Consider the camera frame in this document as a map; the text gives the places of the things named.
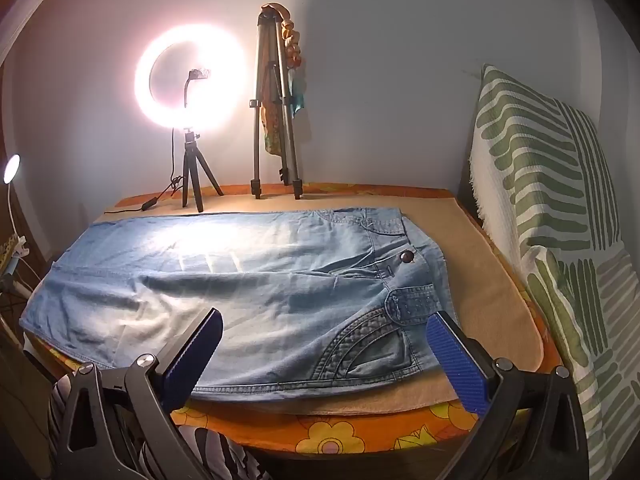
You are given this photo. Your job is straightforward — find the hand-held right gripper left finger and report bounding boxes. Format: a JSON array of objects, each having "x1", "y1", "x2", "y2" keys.
[{"x1": 47, "y1": 307, "x2": 224, "y2": 480}]

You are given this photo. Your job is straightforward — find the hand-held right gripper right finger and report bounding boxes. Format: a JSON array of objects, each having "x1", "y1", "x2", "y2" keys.
[{"x1": 426, "y1": 311, "x2": 591, "y2": 480}]

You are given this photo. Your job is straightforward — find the light blue denim pants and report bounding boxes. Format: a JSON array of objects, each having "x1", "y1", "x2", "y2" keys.
[{"x1": 19, "y1": 206, "x2": 461, "y2": 403}]

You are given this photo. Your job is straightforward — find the orange floral tablecloth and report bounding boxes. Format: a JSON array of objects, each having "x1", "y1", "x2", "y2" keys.
[{"x1": 30, "y1": 182, "x2": 563, "y2": 456}]

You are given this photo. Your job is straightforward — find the small black tripod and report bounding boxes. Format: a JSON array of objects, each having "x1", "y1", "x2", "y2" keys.
[{"x1": 181, "y1": 127, "x2": 224, "y2": 213}]

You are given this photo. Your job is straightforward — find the tall grey tripod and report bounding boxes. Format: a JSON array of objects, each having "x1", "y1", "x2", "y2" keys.
[{"x1": 248, "y1": 4, "x2": 304, "y2": 201}]

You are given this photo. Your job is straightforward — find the small white desk lamp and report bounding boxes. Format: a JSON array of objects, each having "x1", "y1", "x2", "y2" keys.
[{"x1": 2, "y1": 154, "x2": 28, "y2": 281}]

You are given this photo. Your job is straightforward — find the black gooseneck phone holder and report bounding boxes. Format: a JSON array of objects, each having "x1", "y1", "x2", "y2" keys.
[{"x1": 182, "y1": 67, "x2": 211, "y2": 111}]

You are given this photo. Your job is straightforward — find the colourful scarf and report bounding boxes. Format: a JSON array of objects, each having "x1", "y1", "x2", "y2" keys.
[{"x1": 260, "y1": 2, "x2": 307, "y2": 156}]

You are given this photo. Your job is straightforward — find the black ring light cable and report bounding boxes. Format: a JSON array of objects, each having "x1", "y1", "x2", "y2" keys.
[{"x1": 102, "y1": 127, "x2": 188, "y2": 216}]

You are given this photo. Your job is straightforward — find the round ring light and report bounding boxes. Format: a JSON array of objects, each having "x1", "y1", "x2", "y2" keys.
[{"x1": 134, "y1": 24, "x2": 248, "y2": 131}]

